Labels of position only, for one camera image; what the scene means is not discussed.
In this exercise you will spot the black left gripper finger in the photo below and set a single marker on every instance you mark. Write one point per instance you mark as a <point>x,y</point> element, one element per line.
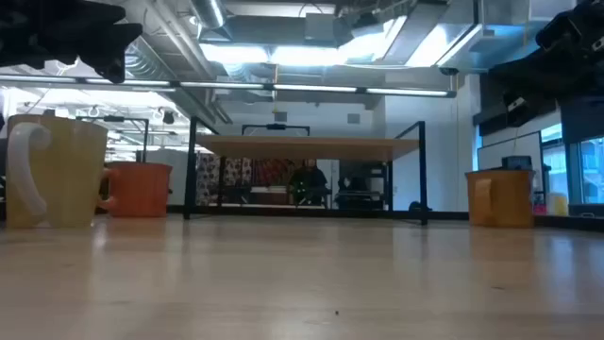
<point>111,45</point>

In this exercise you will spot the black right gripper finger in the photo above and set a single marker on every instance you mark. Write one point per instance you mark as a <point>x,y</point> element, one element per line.
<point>528,75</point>

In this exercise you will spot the amber mug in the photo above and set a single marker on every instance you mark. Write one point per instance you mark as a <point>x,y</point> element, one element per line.
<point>509,198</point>

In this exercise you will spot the orange mug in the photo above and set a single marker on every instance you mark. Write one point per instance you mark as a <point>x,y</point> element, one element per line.
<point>141,189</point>

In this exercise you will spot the whiteboard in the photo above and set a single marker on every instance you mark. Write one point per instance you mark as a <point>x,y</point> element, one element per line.
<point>512,146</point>

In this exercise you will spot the yellow container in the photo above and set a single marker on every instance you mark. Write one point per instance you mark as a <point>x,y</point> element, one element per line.
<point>558,204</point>

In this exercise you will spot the patterned fabric curtain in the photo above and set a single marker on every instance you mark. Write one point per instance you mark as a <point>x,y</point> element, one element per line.
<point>245,172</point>

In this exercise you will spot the long ceiling light strip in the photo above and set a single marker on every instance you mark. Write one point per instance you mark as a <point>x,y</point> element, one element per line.
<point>311,88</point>

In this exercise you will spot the wooden shelf black metal legs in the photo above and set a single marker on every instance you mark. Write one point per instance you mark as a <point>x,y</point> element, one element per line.
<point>307,147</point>

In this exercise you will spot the person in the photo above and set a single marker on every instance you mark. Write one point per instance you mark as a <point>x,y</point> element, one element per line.
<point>307,181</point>

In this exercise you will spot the ceiling security camera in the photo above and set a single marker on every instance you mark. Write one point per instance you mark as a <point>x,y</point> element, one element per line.
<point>448,71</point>

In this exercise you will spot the black metal frame stand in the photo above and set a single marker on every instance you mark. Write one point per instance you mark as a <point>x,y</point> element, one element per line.
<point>144,137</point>

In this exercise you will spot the silver ventilation duct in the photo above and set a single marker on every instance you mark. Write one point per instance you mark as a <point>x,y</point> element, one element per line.
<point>210,11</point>

